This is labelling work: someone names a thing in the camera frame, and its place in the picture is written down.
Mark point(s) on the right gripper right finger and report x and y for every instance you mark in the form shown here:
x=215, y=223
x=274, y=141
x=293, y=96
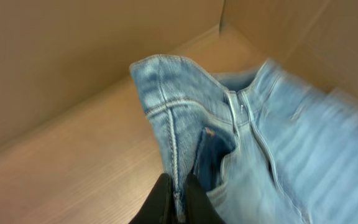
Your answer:
x=199, y=209

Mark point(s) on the light blue denim jeans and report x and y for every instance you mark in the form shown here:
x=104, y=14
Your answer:
x=266, y=146

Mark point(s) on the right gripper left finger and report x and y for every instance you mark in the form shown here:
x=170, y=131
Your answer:
x=159, y=205

